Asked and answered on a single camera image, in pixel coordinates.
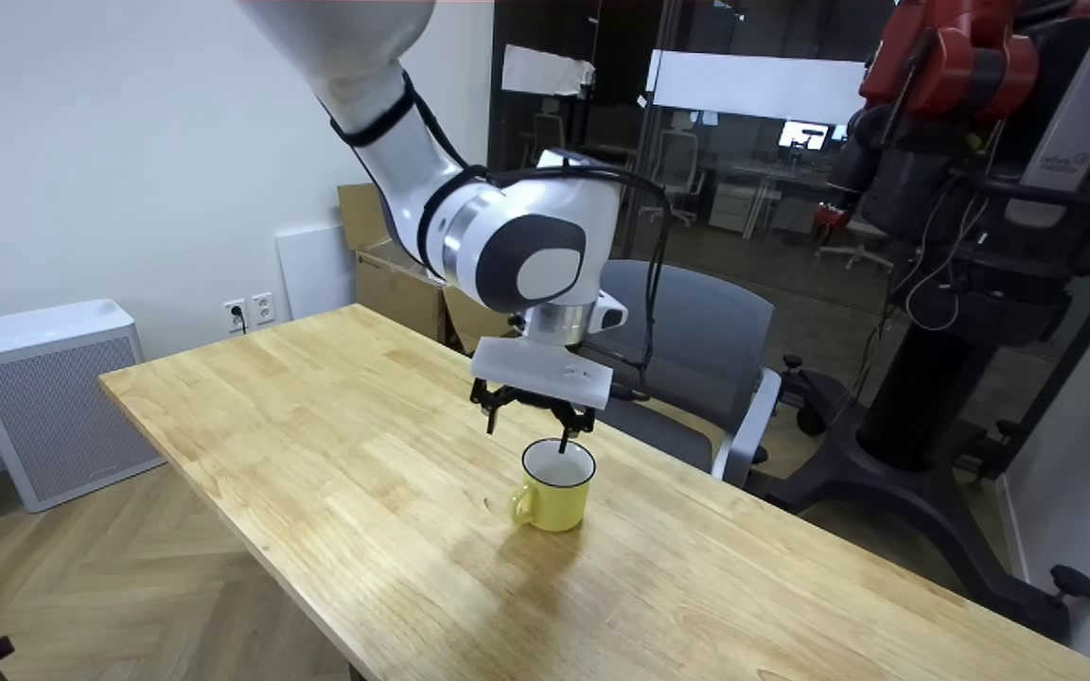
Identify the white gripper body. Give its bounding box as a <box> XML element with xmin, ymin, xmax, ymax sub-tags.
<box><xmin>471</xmin><ymin>338</ymin><xmax>611</xmax><ymax>410</ymax></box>

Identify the yellow enamel mug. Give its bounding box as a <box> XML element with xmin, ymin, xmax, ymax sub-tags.
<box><xmin>509</xmin><ymin>438</ymin><xmax>599</xmax><ymax>535</ymax></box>

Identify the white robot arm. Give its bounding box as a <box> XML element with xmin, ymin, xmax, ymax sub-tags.
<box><xmin>239</xmin><ymin>0</ymin><xmax>624</xmax><ymax>442</ymax></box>

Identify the grey office chair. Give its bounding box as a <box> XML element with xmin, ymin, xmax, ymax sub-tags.
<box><xmin>584</xmin><ymin>262</ymin><xmax>779</xmax><ymax>486</ymax></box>

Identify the open cardboard box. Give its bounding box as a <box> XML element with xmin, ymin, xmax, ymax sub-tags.
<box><xmin>338</xmin><ymin>184</ymin><xmax>513</xmax><ymax>351</ymax></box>

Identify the white air purifier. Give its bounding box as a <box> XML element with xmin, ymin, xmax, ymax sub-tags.
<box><xmin>0</xmin><ymin>299</ymin><xmax>160</xmax><ymax>510</ymax></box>

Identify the red and black robot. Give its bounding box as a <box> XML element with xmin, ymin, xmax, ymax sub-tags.
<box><xmin>745</xmin><ymin>0</ymin><xmax>1090</xmax><ymax>641</ymax></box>

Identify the white panel against wall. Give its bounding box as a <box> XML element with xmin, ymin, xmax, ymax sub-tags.
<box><xmin>275</xmin><ymin>223</ymin><xmax>352</xmax><ymax>319</ymax></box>

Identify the white wall outlet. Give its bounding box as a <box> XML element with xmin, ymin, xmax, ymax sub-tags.
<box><xmin>222</xmin><ymin>293</ymin><xmax>275</xmax><ymax>334</ymax></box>

